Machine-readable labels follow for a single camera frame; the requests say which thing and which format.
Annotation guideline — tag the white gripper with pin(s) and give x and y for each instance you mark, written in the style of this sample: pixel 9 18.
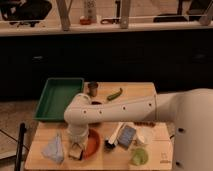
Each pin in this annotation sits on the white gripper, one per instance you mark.
pixel 78 133

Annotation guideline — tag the red bowl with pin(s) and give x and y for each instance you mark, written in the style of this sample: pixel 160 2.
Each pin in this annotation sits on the red bowl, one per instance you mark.
pixel 92 145

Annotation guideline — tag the brown felt eraser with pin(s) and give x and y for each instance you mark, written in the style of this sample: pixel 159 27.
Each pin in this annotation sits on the brown felt eraser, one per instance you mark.
pixel 75 151

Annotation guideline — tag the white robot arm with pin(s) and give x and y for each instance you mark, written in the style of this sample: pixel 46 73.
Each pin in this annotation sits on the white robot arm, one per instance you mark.
pixel 191 112

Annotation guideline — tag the light blue cloth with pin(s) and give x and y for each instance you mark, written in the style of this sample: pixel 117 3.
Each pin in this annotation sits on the light blue cloth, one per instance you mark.
pixel 54 149

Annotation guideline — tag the small dark red object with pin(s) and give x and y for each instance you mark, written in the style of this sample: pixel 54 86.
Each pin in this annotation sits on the small dark red object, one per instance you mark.
pixel 96 103

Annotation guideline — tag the green plastic tray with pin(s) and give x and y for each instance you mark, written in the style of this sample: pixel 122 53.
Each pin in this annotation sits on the green plastic tray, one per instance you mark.
pixel 55 97

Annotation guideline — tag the blue sponge block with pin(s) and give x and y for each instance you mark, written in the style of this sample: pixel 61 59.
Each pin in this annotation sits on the blue sponge block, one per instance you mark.
pixel 126 136

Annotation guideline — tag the small metal cup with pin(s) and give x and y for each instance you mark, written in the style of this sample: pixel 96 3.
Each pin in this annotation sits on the small metal cup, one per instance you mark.
pixel 93 88

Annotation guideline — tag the black metal pole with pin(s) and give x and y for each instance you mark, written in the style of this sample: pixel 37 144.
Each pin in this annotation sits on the black metal pole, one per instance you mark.
pixel 20 144

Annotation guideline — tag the clear plastic cup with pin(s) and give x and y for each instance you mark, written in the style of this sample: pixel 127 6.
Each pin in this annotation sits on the clear plastic cup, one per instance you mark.
pixel 144 135

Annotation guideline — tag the brown stick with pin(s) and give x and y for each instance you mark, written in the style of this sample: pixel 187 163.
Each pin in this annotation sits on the brown stick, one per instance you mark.
pixel 149 124

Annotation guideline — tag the black handled white brush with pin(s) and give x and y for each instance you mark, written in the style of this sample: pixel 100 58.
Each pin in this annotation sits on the black handled white brush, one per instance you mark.
pixel 110 143

